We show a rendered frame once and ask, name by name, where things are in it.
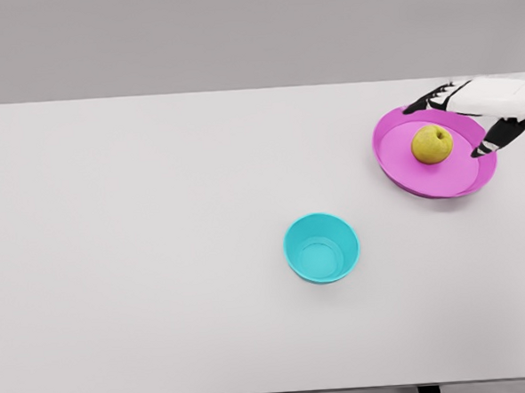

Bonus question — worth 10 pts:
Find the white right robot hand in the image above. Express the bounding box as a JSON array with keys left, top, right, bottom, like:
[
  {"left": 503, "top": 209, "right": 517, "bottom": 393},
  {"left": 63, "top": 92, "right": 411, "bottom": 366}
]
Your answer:
[{"left": 400, "top": 74, "right": 525, "bottom": 164}]

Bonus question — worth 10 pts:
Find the yellow-green apple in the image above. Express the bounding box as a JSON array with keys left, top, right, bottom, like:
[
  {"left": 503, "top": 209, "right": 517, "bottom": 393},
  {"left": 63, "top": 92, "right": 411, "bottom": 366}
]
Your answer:
[{"left": 408, "top": 123, "right": 456, "bottom": 167}]

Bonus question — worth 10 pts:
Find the pink plate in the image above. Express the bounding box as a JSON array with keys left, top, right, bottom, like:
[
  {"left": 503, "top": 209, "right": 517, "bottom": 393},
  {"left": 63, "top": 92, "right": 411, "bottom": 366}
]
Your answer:
[{"left": 369, "top": 100, "right": 500, "bottom": 204}]

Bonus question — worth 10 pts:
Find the blue bowl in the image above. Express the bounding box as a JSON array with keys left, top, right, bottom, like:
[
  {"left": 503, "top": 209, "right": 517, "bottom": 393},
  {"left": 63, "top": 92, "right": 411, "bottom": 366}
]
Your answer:
[{"left": 281, "top": 211, "right": 362, "bottom": 288}]

